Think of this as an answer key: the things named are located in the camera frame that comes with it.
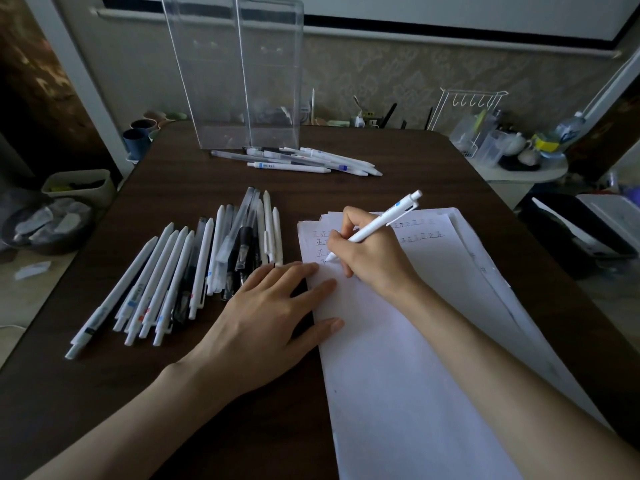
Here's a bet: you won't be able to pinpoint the person's right hand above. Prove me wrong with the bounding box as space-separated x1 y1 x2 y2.
325 205 421 301

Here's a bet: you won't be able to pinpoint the person's left hand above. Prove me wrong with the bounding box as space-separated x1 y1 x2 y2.
175 261 346 401

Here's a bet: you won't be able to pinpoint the pile of pens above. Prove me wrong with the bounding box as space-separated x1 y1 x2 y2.
211 146 383 177

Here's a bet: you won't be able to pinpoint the stack of white paper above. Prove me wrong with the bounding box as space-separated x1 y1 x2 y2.
297 207 611 480

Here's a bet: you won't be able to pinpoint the person's left forearm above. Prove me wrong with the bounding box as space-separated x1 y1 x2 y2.
25 362 236 480

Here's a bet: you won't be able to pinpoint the person's right forearm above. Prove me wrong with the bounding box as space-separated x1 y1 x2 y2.
395 279 640 480

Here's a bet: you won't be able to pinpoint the black router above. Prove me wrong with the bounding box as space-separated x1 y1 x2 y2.
379 102 433 131

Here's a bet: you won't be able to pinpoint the white low cabinet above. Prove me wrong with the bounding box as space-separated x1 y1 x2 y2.
467 154 569 211

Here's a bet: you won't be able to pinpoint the clear plastic measuring jug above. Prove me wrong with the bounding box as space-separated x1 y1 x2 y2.
479 129 509 168

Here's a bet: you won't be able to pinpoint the black round tray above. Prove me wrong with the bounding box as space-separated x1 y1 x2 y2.
499 154 542 171

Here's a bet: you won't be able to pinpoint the black bag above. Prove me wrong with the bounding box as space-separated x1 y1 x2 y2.
519 192 639 281

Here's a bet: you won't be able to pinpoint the white teapot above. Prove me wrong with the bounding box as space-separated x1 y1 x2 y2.
502 132 529 155

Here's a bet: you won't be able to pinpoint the beige plastic bin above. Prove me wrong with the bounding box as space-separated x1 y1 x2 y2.
41 169 116 208

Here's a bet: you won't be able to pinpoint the group of colourful cups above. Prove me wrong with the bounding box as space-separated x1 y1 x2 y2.
122 110 189 163

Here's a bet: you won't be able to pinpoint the white paper scrap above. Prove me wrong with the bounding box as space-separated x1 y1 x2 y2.
13 261 53 281

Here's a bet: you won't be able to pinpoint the clear plastic bottle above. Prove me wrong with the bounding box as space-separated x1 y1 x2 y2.
553 112 587 145

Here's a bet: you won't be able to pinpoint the white projector screen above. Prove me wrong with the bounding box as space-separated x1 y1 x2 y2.
99 0 640 58

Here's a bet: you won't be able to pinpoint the white wire hook rack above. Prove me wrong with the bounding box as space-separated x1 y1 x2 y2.
427 88 510 157

